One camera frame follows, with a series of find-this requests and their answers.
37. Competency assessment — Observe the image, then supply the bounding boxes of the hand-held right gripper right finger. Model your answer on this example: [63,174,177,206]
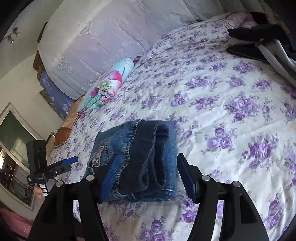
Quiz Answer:
[177,153,270,241]

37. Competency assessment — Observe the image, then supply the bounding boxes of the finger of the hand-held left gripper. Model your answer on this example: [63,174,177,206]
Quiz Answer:
[47,156,79,174]

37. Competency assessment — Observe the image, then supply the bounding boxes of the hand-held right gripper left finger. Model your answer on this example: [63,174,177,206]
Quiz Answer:
[28,154,118,241]

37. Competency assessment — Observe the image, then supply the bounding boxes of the blue denim pants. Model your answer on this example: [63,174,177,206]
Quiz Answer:
[83,119,178,203]

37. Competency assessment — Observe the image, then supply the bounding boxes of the person's left hand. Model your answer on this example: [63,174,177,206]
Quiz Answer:
[33,186,47,205]

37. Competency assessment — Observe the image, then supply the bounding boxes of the white framed picture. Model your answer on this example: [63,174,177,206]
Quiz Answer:
[0,102,56,209]

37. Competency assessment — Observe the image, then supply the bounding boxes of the brown pillow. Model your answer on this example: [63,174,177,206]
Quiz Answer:
[54,97,86,147]

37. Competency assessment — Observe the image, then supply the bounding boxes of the person's pink clothing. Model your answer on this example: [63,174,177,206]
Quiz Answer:
[0,207,35,239]

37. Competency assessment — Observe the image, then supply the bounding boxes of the blue printed mattress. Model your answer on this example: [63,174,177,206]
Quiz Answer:
[38,70,74,119]

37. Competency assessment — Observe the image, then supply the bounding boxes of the purple floral bed sheet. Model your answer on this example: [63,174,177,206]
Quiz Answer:
[45,10,296,241]

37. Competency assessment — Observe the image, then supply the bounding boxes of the folded teal floral quilt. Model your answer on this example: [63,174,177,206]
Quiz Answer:
[76,58,135,115]

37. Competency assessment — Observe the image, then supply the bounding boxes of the white lace pillows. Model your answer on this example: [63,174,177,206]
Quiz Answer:
[38,0,226,100]

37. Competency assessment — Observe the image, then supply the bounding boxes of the dark clothes pile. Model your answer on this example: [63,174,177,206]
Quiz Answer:
[225,11,296,79]

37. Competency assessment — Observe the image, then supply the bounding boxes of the metal wall hooks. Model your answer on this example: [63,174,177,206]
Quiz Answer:
[7,27,20,44]

